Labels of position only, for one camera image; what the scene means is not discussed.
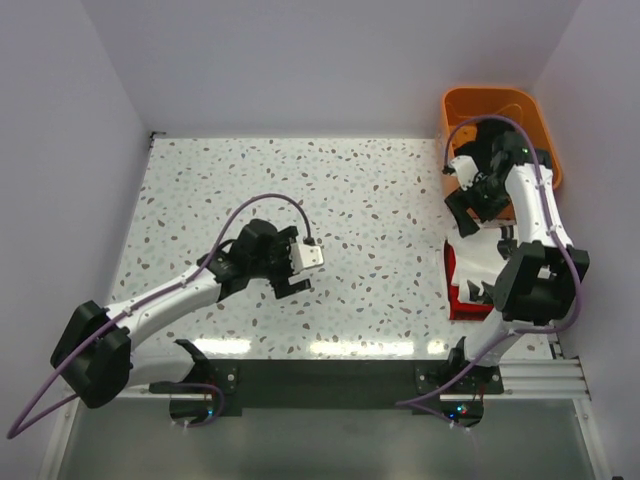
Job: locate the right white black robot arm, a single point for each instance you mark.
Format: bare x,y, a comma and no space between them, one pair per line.
541,278

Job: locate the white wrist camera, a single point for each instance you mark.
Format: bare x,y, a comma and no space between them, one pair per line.
465,170
305,257

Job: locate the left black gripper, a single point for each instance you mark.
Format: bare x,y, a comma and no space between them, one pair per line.
281,285

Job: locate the white t shirt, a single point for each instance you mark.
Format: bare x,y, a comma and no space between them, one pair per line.
479,259

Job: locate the aluminium extrusion rail frame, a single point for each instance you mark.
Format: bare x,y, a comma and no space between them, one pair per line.
539,428

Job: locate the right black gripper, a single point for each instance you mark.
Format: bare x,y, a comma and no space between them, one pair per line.
460,202

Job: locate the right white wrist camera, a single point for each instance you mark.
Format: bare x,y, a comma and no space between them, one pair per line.
465,170

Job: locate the orange plastic bin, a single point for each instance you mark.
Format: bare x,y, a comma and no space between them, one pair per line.
465,110

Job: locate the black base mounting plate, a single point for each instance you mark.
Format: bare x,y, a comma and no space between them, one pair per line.
231,387

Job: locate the black garment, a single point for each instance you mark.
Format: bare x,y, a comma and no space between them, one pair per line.
480,148

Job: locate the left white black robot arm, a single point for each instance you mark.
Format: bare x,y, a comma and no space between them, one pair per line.
95,349

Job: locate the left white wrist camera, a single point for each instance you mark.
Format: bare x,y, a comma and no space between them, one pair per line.
305,257

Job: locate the folded red t shirt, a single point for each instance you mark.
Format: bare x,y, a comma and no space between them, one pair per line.
460,311

